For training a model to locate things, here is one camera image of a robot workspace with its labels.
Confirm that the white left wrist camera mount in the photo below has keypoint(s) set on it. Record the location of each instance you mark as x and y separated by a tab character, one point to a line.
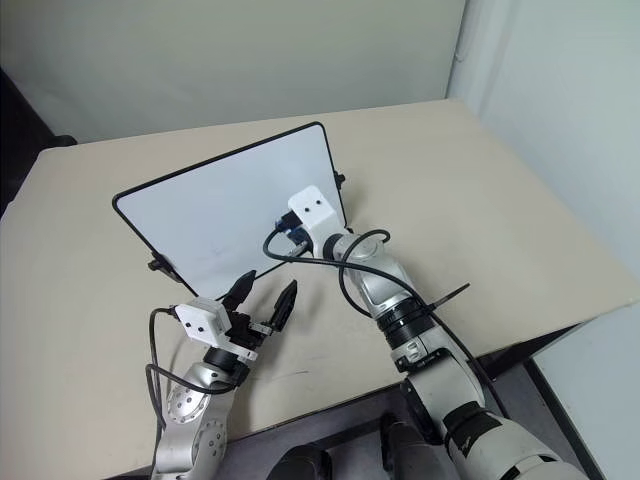
202	320

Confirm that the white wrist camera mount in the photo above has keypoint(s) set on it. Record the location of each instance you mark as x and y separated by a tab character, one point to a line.
202	320
315	210

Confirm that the whiteboard with black frame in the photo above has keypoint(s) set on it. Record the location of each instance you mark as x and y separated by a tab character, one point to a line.
225	215

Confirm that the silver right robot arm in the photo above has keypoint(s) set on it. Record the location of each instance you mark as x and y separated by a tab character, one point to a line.
430	360

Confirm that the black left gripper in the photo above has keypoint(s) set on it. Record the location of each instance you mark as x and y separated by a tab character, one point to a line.
244	331

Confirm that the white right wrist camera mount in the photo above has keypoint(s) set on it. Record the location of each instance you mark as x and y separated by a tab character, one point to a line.
315	210

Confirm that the dark rounded shape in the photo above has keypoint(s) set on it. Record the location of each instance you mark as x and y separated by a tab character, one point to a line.
300	460

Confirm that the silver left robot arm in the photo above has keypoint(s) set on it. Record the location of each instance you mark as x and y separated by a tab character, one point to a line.
190	415

